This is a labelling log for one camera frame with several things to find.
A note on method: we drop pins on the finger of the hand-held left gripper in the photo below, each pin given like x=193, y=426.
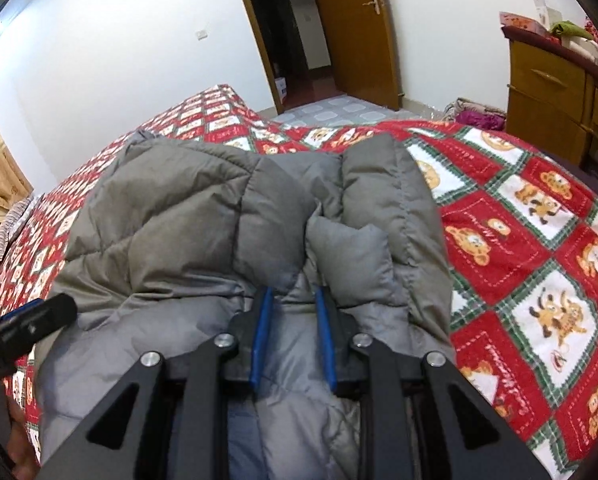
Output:
x=39, y=320
x=24, y=309

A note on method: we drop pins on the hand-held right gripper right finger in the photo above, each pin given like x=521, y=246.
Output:
x=326, y=340

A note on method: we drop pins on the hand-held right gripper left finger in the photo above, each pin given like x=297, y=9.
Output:
x=261, y=340

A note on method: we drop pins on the grey down jacket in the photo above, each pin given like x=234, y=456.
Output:
x=179, y=210

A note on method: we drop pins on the pile of purple clothes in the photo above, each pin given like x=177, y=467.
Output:
x=479, y=117

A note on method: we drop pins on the person's left hand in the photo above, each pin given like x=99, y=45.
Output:
x=24, y=440

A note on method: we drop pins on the grey striped cloth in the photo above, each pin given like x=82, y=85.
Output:
x=14, y=225

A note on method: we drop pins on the red bear-print bedsheet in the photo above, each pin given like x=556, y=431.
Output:
x=504, y=220

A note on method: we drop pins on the white cardboard box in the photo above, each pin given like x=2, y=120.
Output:
x=281, y=88

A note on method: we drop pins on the brown wooden door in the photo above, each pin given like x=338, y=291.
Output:
x=349, y=35

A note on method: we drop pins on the wooden dresser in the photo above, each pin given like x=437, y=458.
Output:
x=544, y=90

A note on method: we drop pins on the pink flat box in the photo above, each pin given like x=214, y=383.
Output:
x=521, y=23

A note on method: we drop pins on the green cloth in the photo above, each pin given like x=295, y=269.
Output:
x=571, y=29

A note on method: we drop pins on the white printed carton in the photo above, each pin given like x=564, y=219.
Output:
x=546, y=5

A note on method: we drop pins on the brown wooden door frame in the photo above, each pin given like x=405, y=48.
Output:
x=259, y=35

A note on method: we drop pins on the white wall socket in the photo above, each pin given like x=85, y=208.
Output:
x=202, y=34

